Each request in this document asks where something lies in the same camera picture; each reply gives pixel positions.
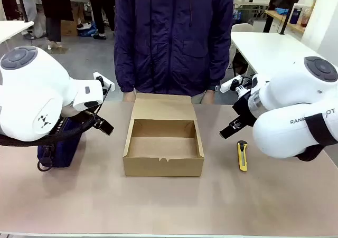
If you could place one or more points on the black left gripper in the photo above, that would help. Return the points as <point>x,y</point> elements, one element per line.
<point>93,120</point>

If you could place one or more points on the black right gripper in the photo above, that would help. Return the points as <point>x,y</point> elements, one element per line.
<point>245,108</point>

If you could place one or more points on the navy blue zipper bag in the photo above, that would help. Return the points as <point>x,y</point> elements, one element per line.
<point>62,151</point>

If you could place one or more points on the brown cardboard box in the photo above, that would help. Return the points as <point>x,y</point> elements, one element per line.
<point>163,145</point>

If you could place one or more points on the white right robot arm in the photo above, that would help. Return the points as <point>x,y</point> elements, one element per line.
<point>290,108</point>

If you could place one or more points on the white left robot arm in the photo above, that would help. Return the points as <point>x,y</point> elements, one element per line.
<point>31,90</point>

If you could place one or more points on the cardboard box on floor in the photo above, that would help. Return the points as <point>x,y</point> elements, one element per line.
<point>68,28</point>

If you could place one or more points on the person's right hand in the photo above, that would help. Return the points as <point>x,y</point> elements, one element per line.
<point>129,96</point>

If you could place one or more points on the person's left hand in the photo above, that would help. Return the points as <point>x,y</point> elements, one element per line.
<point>210,96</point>

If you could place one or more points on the yellow utility knife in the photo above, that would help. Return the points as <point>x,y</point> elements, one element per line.
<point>242,156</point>

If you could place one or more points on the black wristwatch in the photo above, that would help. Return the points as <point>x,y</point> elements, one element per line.
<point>214,88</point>

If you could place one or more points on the blue plastic bag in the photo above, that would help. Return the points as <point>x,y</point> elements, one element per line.
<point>88,30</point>

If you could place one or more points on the white chair back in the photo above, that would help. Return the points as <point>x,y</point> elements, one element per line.
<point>243,27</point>

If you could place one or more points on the person in purple jacket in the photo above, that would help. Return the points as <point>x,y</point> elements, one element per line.
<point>171,37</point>

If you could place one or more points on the person in black trousers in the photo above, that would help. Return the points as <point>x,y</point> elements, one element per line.
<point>101,8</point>

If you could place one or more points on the black slanted pole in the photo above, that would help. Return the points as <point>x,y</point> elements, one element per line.
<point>286,21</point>

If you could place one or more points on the wooden counter top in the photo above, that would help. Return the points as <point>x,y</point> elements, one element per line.
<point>280,17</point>

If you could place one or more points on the blue cloth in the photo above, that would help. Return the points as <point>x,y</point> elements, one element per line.
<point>282,11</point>

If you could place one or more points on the person in long black coat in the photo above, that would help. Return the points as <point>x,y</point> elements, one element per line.
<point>56,5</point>

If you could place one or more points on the dark blue bottle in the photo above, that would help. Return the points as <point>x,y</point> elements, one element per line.
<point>295,16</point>

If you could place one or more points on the small white side table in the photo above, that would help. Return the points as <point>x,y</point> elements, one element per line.
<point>13,29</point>

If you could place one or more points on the orange translucent jar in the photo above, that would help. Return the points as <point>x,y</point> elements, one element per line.
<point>305,17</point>

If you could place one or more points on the black upright pole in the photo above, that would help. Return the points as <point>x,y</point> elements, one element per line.
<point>22,3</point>

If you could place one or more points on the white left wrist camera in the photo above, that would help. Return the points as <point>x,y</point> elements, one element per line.
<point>105,83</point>

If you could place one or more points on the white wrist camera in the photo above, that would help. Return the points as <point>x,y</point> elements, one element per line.
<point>229,85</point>
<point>105,83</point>

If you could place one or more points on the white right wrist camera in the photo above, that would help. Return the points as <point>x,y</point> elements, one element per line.
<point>229,85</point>

